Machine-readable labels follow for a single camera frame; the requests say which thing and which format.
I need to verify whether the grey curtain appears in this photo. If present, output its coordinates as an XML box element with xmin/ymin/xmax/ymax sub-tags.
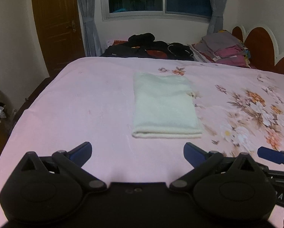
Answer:
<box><xmin>77</xmin><ymin>0</ymin><xmax>102</xmax><ymax>57</ymax></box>
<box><xmin>207</xmin><ymin>0</ymin><xmax>227</xmax><ymax>35</ymax></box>

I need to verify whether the white knitted garment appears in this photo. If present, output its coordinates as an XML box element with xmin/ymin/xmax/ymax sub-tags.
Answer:
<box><xmin>132</xmin><ymin>73</ymin><xmax>203</xmax><ymax>139</ymax></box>

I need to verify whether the stack of folded clothes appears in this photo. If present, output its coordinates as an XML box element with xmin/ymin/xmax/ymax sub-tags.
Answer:
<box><xmin>192</xmin><ymin>30</ymin><xmax>250</xmax><ymax>67</ymax></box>

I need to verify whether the window with white frame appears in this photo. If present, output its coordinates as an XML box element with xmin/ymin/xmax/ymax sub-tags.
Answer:
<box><xmin>101</xmin><ymin>0</ymin><xmax>212</xmax><ymax>22</ymax></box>

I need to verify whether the pink floral bed sheet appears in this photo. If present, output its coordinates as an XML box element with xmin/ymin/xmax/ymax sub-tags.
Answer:
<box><xmin>0</xmin><ymin>57</ymin><xmax>284</xmax><ymax>226</ymax></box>

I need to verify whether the right grey curtain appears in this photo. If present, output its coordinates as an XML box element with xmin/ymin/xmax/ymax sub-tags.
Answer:
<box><xmin>207</xmin><ymin>0</ymin><xmax>227</xmax><ymax>35</ymax></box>

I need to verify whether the red and white headboard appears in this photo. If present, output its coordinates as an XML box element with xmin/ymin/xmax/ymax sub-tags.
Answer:
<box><xmin>232</xmin><ymin>25</ymin><xmax>284</xmax><ymax>75</ymax></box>

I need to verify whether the pile of black clothes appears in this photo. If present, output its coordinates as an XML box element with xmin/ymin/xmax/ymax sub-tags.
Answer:
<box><xmin>102</xmin><ymin>32</ymin><xmax>194</xmax><ymax>61</ymax></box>

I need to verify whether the left grey curtain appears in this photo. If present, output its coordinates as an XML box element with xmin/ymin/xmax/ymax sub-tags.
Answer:
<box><xmin>77</xmin><ymin>0</ymin><xmax>102</xmax><ymax>57</ymax></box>

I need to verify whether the brown wooden door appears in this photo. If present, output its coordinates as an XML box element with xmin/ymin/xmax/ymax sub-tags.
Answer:
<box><xmin>31</xmin><ymin>0</ymin><xmax>85</xmax><ymax>77</ymax></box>

